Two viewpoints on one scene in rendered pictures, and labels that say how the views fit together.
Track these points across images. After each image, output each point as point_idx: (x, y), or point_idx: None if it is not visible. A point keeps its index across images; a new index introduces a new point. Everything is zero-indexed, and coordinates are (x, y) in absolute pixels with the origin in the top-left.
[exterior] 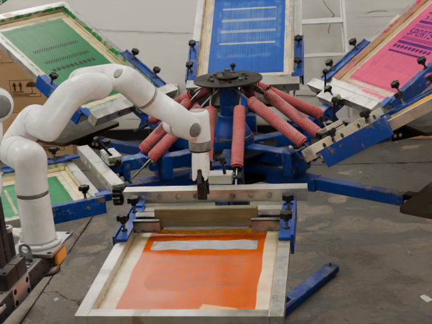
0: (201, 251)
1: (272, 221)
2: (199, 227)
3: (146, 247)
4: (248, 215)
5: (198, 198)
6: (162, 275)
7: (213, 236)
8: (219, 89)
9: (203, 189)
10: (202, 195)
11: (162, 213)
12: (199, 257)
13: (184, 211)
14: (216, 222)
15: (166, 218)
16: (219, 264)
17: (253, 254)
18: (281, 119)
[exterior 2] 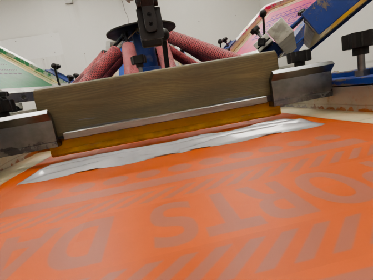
0: (180, 156)
1: (317, 74)
2: (153, 116)
3: (8, 183)
4: (260, 70)
5: (141, 35)
6: (4, 278)
7: (187, 136)
8: (134, 40)
9: (152, 6)
10: (152, 23)
11: (56, 96)
12: (185, 166)
13: (111, 83)
14: (191, 99)
15: (69, 109)
16: (286, 163)
17: (344, 128)
18: (209, 44)
